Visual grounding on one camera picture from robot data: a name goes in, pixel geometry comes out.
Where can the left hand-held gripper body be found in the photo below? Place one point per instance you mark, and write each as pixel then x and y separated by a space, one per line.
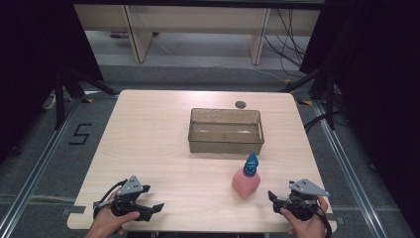
pixel 129 189

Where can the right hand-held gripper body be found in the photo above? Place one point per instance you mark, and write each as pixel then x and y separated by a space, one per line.
pixel 305 191

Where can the person's right hand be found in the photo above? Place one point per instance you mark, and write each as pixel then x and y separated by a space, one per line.
pixel 308 226

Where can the person's left hand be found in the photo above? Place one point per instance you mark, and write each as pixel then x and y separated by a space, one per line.
pixel 109 220

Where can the pink bottle with blue cap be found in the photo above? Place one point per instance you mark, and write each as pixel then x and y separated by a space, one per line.
pixel 247 185

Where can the clear brown plastic box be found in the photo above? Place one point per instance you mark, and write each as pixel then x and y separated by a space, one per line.
pixel 226 147

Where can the black metal stand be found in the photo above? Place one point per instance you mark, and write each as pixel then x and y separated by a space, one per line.
pixel 59 99
pixel 329 99

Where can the round dark table grommet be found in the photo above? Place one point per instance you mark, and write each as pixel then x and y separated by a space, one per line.
pixel 240 104

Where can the dark curtain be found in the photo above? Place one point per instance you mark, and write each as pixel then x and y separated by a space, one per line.
pixel 379 82
pixel 33 66

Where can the beige desk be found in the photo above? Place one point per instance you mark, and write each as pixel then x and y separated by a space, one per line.
pixel 198 20

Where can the metal floor rail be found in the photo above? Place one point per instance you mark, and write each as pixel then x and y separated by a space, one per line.
pixel 33 175
pixel 346 172

